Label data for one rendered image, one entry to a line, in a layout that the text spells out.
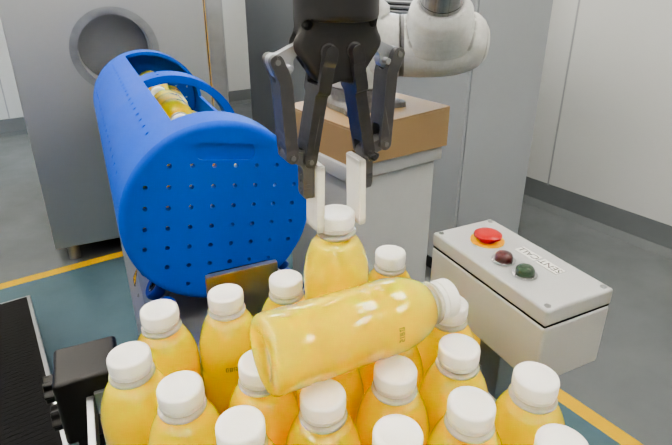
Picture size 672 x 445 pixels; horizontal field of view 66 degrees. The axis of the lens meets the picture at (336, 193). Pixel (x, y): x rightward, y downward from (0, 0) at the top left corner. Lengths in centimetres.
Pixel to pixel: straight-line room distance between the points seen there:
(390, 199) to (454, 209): 115
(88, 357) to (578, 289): 57
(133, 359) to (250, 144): 36
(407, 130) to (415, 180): 17
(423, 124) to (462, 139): 104
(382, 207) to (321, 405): 95
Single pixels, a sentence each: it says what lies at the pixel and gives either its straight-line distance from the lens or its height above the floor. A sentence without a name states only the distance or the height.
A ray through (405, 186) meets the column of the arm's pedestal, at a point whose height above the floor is 90.
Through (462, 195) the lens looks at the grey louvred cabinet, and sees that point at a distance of 249.
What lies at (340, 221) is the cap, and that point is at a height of 120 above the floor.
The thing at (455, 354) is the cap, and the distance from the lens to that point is 51.
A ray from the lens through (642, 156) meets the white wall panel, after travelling 338.
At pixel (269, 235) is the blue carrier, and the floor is 104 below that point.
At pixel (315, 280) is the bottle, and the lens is 53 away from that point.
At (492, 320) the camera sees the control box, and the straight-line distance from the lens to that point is 66.
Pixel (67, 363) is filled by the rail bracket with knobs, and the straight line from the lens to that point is 71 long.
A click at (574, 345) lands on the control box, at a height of 104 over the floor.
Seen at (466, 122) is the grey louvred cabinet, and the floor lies 83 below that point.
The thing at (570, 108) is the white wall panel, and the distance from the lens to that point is 355.
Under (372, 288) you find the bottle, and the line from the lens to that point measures 47.
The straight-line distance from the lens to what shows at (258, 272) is 73.
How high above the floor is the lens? 142
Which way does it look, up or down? 23 degrees down
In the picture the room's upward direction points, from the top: straight up
